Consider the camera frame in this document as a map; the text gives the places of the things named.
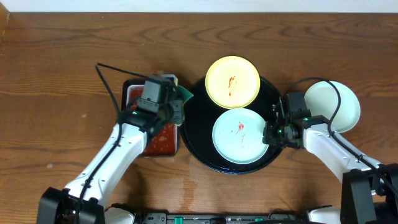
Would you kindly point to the light blue plate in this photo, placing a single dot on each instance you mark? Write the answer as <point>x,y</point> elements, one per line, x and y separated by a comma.
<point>321,99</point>
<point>237,136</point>

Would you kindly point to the black round serving tray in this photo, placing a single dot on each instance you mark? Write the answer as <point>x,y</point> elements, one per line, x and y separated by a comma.
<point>200,115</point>

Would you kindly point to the yellow plate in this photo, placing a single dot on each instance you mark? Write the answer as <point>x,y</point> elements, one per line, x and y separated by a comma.
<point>232,82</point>

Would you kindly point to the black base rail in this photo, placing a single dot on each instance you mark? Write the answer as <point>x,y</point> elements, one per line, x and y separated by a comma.
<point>217,218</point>

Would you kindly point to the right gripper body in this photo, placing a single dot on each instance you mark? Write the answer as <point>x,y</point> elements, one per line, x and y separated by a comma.
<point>281,137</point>

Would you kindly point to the green scrubbing sponge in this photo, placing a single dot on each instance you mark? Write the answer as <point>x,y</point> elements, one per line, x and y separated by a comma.
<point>182,93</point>

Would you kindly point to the light blue plate front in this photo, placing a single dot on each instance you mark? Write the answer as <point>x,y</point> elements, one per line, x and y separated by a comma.
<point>321,99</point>

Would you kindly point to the black rectangular water tray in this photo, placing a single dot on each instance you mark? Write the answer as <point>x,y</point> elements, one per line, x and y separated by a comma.
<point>165,144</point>

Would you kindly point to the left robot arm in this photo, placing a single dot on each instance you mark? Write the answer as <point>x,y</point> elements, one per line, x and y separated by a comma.
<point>84,199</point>

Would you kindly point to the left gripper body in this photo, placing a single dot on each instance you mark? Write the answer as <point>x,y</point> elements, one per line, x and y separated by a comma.
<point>177,107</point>

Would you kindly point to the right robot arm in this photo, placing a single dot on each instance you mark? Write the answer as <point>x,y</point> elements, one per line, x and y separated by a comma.
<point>369,188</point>

